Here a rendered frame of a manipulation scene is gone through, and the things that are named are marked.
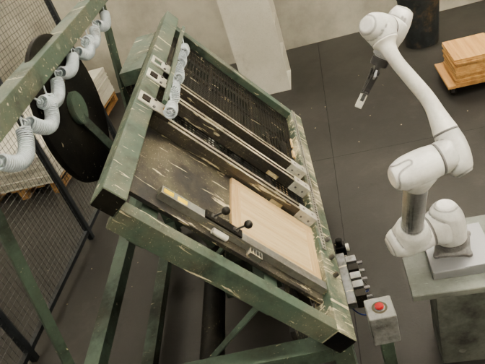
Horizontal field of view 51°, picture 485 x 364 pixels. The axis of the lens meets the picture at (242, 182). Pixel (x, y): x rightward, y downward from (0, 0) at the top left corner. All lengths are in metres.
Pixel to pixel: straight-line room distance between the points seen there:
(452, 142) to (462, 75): 3.53
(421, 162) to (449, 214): 0.60
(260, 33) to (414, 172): 4.52
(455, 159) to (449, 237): 0.64
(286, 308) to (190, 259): 0.48
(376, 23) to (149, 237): 1.17
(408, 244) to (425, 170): 0.58
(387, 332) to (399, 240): 0.44
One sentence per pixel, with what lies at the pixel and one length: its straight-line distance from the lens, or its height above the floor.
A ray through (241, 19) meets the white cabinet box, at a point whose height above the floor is 1.02.
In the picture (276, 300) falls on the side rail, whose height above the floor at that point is 1.17.
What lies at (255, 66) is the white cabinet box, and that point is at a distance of 6.49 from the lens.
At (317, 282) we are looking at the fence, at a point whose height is 0.95.
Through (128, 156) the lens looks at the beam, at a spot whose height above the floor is 1.87.
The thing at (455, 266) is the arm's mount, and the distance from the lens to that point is 2.70.
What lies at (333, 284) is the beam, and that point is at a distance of 2.58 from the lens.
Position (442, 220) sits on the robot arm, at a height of 1.04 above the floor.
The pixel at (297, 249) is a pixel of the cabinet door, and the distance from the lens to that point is 2.62.
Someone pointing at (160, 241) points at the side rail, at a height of 1.62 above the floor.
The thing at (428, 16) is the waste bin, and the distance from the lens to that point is 6.78.
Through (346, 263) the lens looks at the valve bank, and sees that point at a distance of 2.86.
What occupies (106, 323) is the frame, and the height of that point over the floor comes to 0.79.
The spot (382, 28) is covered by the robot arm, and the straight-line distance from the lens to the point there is 2.06.
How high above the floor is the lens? 2.75
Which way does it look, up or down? 33 degrees down
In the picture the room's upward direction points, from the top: 20 degrees counter-clockwise
